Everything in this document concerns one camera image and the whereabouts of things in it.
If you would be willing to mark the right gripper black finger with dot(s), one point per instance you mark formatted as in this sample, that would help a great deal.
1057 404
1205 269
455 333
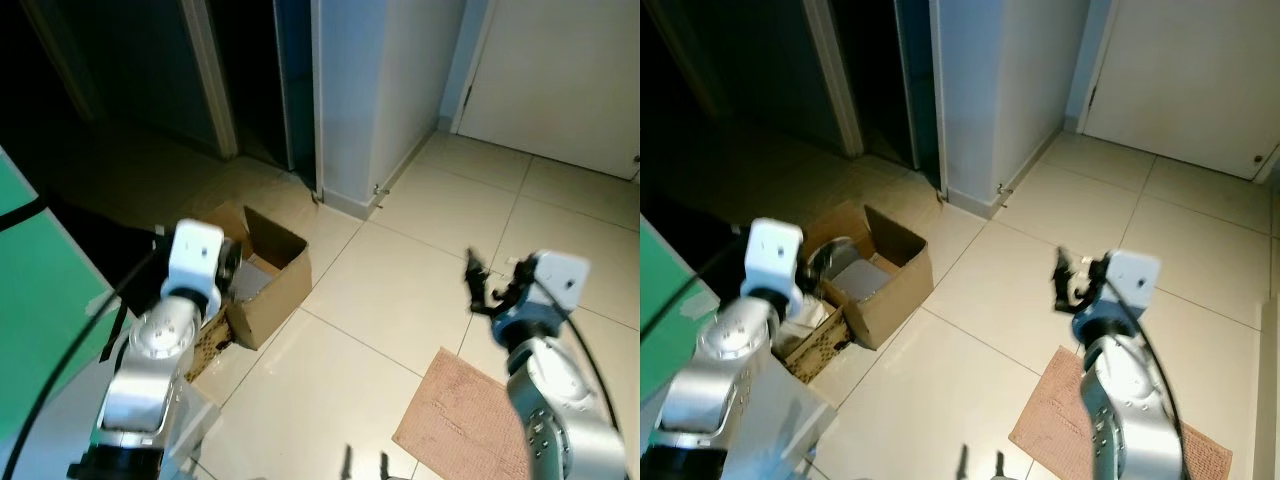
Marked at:
519 272
1065 272
476 275
1098 270

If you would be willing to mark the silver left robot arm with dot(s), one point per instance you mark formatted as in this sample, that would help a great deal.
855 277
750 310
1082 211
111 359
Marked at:
150 340
725 345

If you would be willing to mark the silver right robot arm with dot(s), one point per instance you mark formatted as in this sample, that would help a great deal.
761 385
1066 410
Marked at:
555 400
1125 400

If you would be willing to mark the open brown cardboard box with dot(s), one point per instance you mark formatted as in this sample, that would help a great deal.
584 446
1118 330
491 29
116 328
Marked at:
275 295
895 295

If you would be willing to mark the green board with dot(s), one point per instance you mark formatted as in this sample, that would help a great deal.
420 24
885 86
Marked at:
50 320
662 310

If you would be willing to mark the dark blue door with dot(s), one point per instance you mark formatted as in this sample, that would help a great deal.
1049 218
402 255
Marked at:
298 90
920 90

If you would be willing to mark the black right robot foot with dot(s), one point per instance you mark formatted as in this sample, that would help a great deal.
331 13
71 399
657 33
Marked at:
999 468
385 468

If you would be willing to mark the black robot foot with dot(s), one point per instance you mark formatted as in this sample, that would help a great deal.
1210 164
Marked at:
346 465
999 468
964 465
385 468

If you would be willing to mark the white door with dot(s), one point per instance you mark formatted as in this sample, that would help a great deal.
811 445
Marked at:
1180 75
560 80

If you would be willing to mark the black left robot foot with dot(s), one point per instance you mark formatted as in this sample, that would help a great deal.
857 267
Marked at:
964 465
346 465

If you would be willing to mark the black tape strip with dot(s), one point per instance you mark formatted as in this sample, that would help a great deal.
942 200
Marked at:
22 216

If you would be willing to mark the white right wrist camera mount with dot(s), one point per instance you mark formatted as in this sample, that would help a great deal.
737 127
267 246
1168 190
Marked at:
1135 278
562 278

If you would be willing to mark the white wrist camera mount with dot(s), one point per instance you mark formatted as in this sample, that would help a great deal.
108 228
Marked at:
1135 278
562 278
772 255
195 255

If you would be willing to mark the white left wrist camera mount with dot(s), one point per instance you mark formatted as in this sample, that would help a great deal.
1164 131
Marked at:
195 255
772 255

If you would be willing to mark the white door frame post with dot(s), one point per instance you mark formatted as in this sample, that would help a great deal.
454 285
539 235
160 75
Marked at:
210 75
835 75

